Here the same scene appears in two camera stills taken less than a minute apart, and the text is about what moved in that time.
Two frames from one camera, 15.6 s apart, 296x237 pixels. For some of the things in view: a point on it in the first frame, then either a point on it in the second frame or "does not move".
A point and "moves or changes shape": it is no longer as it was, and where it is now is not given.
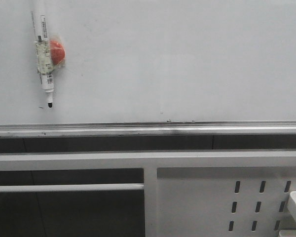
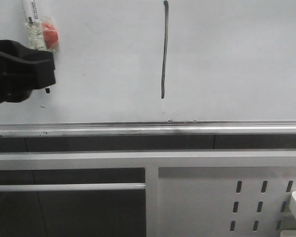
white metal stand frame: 187,193 does not move
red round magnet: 57,52 -> 50,35
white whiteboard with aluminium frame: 142,67 does not move
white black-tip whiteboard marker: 43,62 moves or changes shape
